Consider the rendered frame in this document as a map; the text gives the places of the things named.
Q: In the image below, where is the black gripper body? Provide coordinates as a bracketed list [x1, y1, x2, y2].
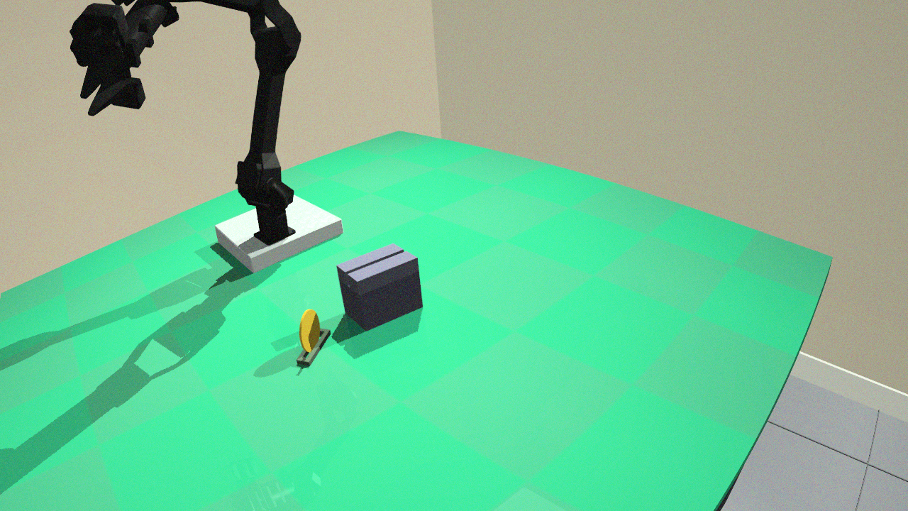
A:
[79, 3, 155, 109]

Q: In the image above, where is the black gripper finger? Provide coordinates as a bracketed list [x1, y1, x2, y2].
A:
[88, 78, 134, 116]
[80, 39, 124, 99]

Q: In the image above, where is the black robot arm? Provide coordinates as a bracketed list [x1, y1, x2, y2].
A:
[70, 0, 301, 245]

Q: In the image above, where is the gold coin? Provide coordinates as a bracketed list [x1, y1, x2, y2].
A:
[299, 309, 320, 353]

